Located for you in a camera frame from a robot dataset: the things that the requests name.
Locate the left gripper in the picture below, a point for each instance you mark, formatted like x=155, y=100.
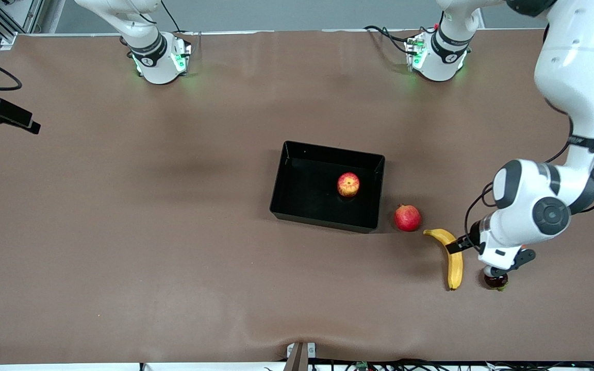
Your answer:
x=496, y=280

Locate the yellow banana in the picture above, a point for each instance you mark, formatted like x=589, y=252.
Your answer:
x=455, y=273

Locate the red yellow apple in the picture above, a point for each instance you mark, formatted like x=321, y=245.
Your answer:
x=348, y=184

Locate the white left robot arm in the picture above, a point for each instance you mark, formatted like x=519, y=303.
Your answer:
x=575, y=62

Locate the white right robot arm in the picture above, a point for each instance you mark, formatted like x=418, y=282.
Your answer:
x=160, y=67

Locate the black rectangular plastic box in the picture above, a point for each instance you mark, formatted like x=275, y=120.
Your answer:
x=307, y=206

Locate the red pomegranate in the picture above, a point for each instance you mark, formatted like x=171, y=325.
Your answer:
x=408, y=219

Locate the brown table cover mat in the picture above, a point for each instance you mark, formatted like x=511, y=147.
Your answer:
x=121, y=232

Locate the metal table edge bracket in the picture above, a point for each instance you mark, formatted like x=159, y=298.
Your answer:
x=297, y=358

